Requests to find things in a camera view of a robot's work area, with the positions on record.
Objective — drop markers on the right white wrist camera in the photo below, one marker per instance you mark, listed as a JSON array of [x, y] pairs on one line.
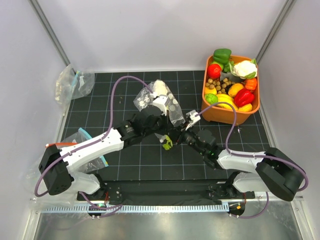
[[192, 117]]

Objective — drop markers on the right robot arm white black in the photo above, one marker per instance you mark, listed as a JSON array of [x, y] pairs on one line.
[[270, 171]]

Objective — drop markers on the small orange pumpkin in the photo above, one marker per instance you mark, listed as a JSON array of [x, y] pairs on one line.
[[251, 84]]

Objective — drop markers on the clear bag blue zipper back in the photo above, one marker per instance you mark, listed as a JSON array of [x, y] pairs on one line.
[[72, 85]]

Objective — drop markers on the green lime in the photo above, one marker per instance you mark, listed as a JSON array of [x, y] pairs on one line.
[[211, 98]]

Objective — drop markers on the clear polka dot zip bag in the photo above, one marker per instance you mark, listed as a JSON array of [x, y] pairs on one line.
[[159, 87]]

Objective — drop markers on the green celery stalk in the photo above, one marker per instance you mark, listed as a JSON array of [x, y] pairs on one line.
[[166, 142]]

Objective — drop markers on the orange plastic bin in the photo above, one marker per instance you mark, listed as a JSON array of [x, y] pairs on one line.
[[221, 115]]

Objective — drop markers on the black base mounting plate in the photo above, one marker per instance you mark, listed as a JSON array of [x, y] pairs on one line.
[[198, 192]]

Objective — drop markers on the white cauliflower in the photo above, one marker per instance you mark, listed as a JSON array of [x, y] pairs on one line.
[[246, 69]]

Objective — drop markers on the yellow lemon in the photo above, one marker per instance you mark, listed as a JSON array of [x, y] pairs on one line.
[[246, 108]]

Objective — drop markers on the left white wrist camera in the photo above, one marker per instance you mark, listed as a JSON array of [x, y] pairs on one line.
[[161, 102]]

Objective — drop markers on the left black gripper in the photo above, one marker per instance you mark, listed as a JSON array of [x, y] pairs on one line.
[[167, 125]]

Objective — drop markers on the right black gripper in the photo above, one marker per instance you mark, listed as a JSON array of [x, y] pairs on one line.
[[180, 135]]

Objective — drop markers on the yellow orange mango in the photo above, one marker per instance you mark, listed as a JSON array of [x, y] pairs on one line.
[[234, 89]]

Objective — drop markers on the slotted cable duct rail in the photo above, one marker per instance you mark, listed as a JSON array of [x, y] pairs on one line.
[[86, 208]]

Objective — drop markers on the yellow banana bunch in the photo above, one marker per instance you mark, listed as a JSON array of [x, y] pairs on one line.
[[226, 102]]

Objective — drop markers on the green bell pepper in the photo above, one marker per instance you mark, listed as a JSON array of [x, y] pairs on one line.
[[222, 55]]

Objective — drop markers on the red bell pepper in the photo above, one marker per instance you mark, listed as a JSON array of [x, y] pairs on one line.
[[243, 97]]

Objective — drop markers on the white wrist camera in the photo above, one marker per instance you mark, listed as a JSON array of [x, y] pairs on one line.
[[192, 117], [161, 102]]

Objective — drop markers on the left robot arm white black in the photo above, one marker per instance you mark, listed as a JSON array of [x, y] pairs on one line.
[[59, 166]]

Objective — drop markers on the red tomato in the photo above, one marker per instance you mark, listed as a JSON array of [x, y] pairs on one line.
[[214, 71]]

